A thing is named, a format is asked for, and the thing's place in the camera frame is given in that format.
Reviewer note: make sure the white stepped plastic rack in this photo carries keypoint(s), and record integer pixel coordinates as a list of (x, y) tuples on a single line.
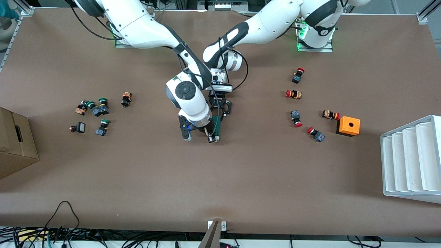
[(408, 155)]

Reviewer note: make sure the white device behind table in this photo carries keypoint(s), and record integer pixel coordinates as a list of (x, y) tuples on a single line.
[(222, 5)]

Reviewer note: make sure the orange push button enclosure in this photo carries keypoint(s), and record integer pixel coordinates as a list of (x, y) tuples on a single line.
[(355, 128)]

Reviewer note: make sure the aluminium frame profile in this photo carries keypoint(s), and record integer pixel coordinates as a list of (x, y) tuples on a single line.
[(24, 12), (422, 18)]

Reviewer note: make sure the black knob switch orange block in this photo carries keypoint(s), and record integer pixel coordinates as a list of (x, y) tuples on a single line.
[(126, 99), (81, 109)]

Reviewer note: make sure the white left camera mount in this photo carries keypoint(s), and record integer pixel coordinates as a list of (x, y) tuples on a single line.
[(220, 74)]

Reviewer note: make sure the red mushroom button orange block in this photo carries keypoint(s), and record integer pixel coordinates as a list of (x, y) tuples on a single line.
[(329, 114), (295, 94)]

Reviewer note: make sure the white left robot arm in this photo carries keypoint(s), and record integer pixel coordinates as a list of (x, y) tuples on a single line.
[(275, 19)]

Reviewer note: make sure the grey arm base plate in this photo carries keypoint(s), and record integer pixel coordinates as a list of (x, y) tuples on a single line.
[(119, 45), (315, 50)]

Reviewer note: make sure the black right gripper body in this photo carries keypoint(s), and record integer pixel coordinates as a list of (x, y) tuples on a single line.
[(203, 128)]

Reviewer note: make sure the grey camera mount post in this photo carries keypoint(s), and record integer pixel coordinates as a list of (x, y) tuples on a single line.
[(211, 237)]

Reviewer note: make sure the green push button blue block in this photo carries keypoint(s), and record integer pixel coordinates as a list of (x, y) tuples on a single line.
[(96, 111), (101, 130), (104, 109)]

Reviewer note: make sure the green load switch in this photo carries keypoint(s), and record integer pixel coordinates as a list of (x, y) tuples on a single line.
[(218, 125)]

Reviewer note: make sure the black device red light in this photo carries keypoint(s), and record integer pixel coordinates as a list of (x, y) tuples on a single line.
[(225, 245)]

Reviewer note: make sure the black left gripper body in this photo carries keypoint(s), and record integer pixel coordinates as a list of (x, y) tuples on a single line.
[(219, 102)]

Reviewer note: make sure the red mushroom button blue block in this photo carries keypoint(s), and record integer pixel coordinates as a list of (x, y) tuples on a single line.
[(318, 136), (295, 115), (297, 78)]

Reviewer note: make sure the brown cardboard box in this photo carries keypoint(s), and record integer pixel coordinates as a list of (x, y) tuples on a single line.
[(17, 155)]

